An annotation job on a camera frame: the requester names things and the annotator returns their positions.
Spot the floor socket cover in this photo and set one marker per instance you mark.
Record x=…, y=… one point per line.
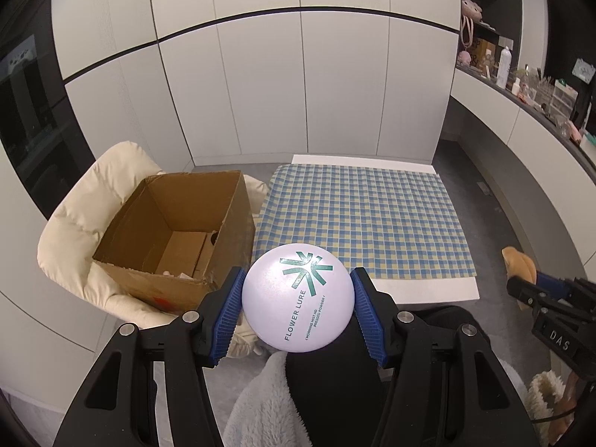
x=483, y=187

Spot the black glass cabinet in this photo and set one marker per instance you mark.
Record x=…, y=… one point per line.
x=32, y=125

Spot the tall white bottle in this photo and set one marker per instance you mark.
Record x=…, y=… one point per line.
x=504, y=67

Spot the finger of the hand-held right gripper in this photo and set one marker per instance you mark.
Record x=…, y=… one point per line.
x=524, y=291
x=552, y=281

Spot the person's right hand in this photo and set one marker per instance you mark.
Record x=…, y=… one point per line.
x=567, y=403

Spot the white round compact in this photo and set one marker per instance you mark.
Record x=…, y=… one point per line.
x=298, y=298

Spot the pink plush toy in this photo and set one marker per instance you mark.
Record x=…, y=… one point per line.
x=464, y=57

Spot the pink bag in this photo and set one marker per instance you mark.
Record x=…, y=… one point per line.
x=467, y=30

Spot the small white bottle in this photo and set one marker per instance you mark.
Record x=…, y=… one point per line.
x=516, y=87

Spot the brown cardboard box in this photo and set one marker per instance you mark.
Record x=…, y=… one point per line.
x=233, y=223

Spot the brown printed carton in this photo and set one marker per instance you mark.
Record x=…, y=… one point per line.
x=483, y=55

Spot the clear drawer organizer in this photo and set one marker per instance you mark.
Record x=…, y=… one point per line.
x=563, y=102

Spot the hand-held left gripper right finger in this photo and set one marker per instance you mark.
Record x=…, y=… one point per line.
x=372, y=321

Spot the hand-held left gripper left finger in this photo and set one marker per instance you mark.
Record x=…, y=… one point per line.
x=228, y=321

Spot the cream padded chair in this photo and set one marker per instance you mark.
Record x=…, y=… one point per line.
x=74, y=223

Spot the tan round puff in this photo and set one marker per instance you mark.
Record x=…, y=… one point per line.
x=519, y=263

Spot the blue yellow checkered tablecloth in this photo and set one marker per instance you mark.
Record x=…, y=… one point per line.
x=363, y=214

